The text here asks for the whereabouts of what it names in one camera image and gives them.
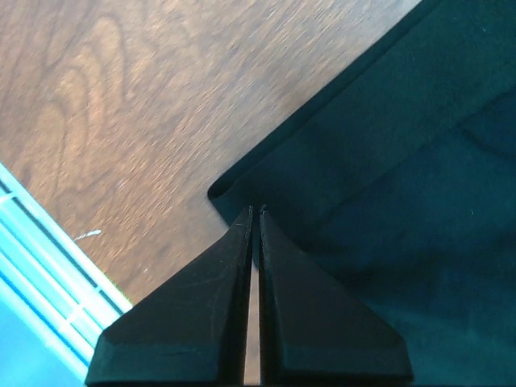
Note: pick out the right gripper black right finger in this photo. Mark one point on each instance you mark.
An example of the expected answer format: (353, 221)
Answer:
(312, 330)

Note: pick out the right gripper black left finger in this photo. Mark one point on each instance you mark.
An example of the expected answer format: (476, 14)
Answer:
(191, 330)

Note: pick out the black underwear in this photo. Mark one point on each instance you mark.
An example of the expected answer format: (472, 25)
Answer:
(398, 178)

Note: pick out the aluminium rail frame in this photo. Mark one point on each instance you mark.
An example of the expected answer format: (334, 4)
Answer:
(55, 301)

